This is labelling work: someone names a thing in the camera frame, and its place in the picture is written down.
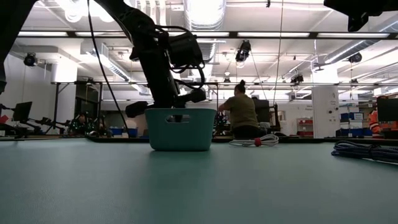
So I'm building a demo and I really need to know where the green table mat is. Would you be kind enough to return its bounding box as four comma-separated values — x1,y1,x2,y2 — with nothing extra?
0,138,398,224

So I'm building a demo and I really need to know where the teal plastic basket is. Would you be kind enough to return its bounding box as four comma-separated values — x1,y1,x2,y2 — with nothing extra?
144,108,218,152

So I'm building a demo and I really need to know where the black metal station frame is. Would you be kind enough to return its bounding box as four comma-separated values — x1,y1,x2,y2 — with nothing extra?
51,80,105,136

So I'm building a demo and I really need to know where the black ceiling camera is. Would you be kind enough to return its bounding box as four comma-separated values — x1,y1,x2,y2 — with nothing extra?
234,39,252,63
23,52,38,67
348,52,363,64

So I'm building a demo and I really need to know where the black monitor on stand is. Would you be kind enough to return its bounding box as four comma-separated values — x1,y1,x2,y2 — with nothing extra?
11,101,33,123

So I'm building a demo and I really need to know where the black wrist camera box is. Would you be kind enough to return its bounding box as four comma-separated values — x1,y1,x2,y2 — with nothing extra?
167,30,206,70

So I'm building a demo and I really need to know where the white USB-C cable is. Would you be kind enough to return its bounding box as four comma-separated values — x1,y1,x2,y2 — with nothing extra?
228,133,280,148

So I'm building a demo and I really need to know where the person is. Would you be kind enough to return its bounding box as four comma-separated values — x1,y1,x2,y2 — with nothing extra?
217,79,269,139

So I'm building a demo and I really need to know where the silver ventilation duct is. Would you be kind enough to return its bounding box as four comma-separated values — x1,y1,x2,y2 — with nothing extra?
182,0,227,31

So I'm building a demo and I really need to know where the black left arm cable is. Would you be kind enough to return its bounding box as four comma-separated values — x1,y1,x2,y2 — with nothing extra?
86,0,129,133

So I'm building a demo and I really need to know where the white pillar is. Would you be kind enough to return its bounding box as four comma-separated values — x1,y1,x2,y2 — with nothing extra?
311,85,340,139

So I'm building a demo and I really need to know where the navy braided USB-C cable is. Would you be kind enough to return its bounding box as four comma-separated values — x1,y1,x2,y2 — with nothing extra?
330,140,398,164

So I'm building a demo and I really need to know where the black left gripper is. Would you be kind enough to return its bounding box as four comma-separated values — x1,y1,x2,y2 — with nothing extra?
125,51,208,119

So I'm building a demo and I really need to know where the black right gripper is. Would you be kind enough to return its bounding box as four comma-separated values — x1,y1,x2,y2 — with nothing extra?
323,0,398,33

